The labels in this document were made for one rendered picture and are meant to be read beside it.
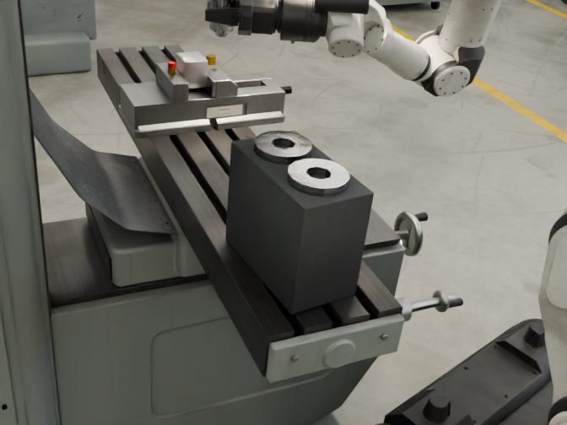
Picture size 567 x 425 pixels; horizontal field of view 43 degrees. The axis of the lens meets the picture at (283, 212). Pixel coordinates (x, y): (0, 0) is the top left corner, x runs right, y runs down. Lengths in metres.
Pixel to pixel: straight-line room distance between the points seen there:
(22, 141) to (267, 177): 0.40
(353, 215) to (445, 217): 2.25
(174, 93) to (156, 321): 0.47
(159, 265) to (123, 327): 0.15
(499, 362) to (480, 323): 1.07
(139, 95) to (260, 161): 0.56
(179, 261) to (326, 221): 0.48
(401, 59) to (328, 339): 0.63
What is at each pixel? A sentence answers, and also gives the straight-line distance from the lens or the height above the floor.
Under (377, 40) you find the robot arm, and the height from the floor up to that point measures 1.20.
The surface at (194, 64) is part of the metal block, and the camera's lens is 1.58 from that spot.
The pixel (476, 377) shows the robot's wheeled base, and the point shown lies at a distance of 1.60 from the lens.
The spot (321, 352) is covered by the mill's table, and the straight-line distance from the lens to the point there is 1.10.
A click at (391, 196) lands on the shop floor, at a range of 3.35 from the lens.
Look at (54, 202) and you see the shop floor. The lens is 3.16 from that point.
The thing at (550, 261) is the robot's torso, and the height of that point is 0.98.
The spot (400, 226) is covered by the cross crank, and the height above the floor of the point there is 0.64.
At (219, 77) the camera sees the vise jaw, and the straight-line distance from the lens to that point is 1.59.
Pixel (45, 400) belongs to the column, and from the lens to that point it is 1.52.
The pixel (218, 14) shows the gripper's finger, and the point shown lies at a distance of 1.37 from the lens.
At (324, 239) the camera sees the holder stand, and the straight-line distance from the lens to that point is 1.04.
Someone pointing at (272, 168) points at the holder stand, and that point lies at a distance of 1.07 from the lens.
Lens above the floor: 1.64
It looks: 32 degrees down
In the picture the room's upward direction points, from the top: 6 degrees clockwise
